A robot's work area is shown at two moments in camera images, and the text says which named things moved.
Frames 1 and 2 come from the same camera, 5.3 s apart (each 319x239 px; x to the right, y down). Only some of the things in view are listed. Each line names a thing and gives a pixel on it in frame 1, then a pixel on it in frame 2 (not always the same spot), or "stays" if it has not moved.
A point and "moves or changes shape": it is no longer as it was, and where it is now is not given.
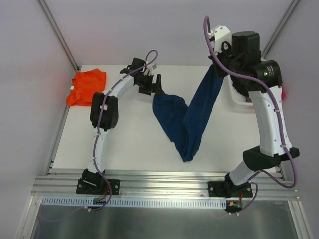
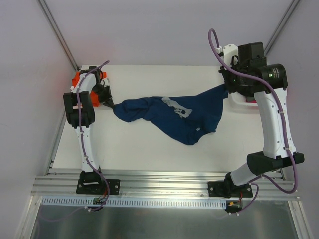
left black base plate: x=97 y=186 stays
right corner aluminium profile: x=279 y=28 stays
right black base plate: x=226 y=189 stays
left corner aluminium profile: x=60 y=36 stays
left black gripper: x=148 y=83 to x=106 y=94
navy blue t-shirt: x=183 y=125 moves or changes shape
